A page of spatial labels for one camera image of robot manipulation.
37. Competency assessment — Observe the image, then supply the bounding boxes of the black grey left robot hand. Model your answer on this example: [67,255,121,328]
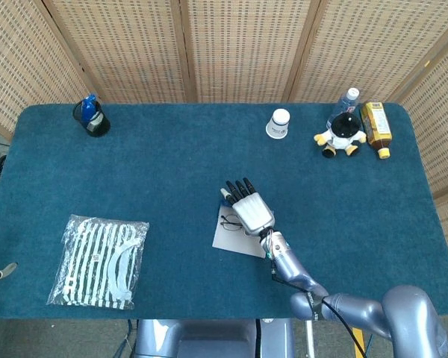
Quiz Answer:
[0,206,19,283]

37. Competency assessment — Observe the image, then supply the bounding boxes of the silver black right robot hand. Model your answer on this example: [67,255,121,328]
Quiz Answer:
[220,178,276,237]

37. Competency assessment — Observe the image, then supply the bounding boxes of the dark-framed eyeglasses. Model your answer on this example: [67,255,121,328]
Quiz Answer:
[219,214,247,231]

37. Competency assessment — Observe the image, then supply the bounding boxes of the blue glasses case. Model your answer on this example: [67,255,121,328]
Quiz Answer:
[211,199,268,259]

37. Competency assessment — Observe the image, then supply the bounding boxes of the striped item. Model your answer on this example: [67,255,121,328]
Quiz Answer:
[46,213,150,310]

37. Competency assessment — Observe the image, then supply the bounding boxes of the white paper cup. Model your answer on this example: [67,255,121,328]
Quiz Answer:
[265,108,291,139]

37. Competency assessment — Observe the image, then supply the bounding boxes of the blue carpet table cover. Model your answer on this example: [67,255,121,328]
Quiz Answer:
[0,103,448,321]

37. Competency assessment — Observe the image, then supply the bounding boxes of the black white penguin plush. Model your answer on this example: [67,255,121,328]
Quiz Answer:
[313,113,367,158]

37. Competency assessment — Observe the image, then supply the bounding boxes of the silver robot torso base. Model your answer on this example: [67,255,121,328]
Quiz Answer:
[133,318,296,358]

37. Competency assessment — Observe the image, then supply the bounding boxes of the metal table leg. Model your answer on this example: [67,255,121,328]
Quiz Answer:
[305,319,317,358]

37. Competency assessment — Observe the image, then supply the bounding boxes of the clear plastic water bottle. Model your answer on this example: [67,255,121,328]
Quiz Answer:
[326,87,361,128]

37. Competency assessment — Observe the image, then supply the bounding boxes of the yellow label tea bottle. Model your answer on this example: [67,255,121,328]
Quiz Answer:
[359,101,393,160]

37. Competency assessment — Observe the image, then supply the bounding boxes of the bamboo folding screen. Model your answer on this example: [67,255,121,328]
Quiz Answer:
[0,0,448,273]

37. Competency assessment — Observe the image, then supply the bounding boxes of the black mesh pen holder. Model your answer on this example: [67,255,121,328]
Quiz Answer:
[72,99,111,138]

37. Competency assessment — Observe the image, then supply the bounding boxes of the yellow floor tape strip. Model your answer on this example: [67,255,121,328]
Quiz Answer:
[352,327,374,358]

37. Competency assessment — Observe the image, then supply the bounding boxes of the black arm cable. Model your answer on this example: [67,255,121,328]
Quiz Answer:
[270,257,367,358]

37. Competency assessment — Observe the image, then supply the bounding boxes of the blue cable under table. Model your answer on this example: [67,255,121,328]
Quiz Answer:
[113,319,139,358]

